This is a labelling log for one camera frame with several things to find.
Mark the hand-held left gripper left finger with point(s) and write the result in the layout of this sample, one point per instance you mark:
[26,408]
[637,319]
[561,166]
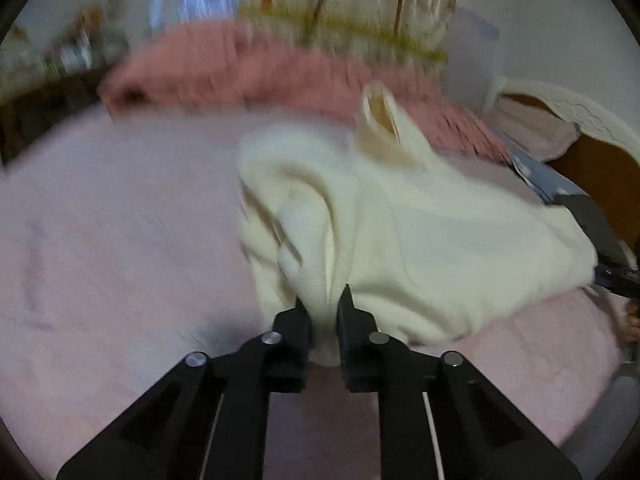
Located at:
[295,330]

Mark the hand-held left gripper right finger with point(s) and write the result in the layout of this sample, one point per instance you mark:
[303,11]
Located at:
[350,330]

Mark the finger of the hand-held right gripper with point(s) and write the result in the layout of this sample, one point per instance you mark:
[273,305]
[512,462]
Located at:
[609,276]

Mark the cream printed hoodie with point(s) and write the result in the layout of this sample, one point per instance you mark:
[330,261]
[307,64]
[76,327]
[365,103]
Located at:
[425,240]

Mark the black folded clothes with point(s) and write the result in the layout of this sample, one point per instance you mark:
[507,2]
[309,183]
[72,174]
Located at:
[590,220]

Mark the person's right hand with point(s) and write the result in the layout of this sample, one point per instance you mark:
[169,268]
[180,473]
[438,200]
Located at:
[632,325]

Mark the blue patterned pillow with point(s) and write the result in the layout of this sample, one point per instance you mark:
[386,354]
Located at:
[542,180]

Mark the white and wooden headboard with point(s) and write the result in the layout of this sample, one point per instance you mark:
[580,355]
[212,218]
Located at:
[585,160]

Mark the pink pillow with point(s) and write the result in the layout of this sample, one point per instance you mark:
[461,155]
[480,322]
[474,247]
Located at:
[535,130]

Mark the pink plaid quilt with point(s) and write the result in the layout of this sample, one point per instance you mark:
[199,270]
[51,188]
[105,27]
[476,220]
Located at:
[250,70]

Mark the dark wooden desk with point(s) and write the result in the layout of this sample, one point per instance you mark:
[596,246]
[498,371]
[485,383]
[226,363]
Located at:
[45,115]

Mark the tree print curtain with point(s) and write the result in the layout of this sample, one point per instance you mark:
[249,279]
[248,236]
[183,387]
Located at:
[350,0]

